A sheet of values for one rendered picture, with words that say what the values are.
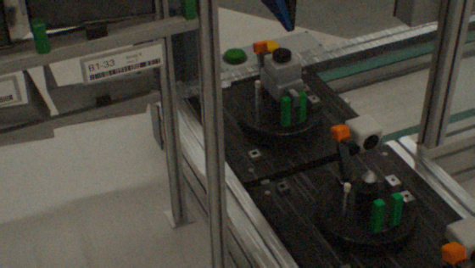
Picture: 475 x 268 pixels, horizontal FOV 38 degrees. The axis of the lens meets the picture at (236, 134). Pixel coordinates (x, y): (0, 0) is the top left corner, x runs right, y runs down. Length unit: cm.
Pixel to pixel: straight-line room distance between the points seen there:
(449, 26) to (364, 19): 248
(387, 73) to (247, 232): 53
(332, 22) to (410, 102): 216
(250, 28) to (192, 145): 57
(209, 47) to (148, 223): 46
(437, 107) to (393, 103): 22
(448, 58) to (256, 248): 38
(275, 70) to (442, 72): 24
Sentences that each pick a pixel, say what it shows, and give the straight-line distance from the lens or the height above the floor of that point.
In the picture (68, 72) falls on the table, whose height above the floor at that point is 86.
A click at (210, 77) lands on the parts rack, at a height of 124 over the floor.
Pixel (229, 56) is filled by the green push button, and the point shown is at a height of 97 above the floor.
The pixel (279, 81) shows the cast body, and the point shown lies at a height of 106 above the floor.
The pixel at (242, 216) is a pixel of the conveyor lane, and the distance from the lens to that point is 99.
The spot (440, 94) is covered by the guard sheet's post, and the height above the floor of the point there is 106.
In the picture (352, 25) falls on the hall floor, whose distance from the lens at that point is 343.
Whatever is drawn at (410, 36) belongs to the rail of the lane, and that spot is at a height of 96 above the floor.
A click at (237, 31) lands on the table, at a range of 161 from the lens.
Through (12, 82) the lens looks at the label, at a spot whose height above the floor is 129.
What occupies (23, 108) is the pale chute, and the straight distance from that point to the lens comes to 86.
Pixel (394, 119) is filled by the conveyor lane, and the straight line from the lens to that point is 126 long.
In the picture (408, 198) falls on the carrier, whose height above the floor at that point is 100.
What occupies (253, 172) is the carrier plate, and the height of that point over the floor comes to 97.
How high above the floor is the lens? 166
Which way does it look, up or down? 38 degrees down
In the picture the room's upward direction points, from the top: 2 degrees counter-clockwise
